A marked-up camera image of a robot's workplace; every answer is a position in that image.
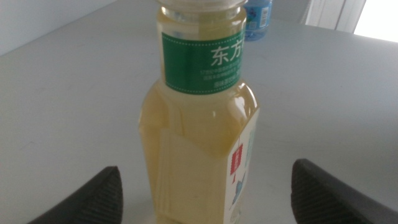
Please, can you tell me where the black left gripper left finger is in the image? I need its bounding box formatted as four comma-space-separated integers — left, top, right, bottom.
27, 166, 124, 224

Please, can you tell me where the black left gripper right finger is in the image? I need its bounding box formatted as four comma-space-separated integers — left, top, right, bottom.
290, 158, 398, 224

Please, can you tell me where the small clear water bottle blue cap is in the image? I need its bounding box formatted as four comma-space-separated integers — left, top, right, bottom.
243, 0, 274, 42

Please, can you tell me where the yellow tea bottle green label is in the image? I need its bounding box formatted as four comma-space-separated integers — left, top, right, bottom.
138, 0, 261, 224

